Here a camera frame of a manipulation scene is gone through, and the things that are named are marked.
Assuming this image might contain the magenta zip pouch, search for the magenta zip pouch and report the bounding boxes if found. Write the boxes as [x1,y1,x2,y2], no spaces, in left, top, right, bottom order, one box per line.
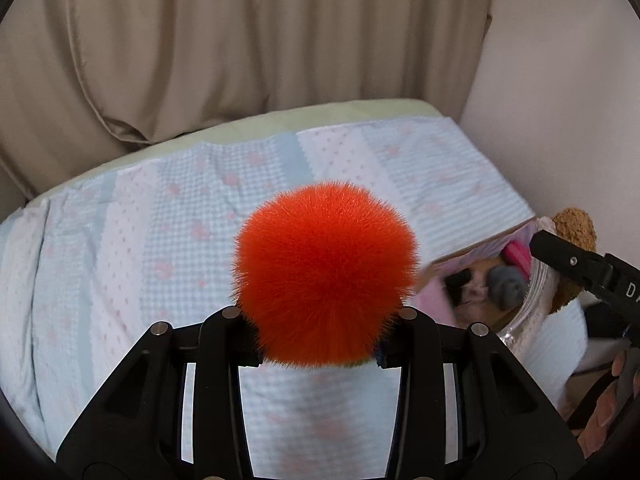
[500,240,532,281]

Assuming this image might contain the cardboard box with pink flaps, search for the cardboard box with pink flaps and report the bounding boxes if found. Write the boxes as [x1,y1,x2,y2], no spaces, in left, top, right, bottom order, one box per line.
[411,220,533,332]

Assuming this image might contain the black small hair tie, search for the black small hair tie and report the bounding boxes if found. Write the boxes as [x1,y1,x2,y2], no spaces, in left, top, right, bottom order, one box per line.
[441,266,476,309]

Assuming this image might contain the green bed sheet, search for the green bed sheet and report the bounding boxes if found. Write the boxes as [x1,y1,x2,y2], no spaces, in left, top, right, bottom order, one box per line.
[31,99,442,204]

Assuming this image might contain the orange fur pompom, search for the orange fur pompom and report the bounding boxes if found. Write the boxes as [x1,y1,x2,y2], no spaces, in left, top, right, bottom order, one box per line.
[233,182,419,366]

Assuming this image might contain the brown plush toy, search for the brown plush toy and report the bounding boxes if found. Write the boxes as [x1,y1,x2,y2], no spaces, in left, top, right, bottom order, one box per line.
[498,207,597,361]

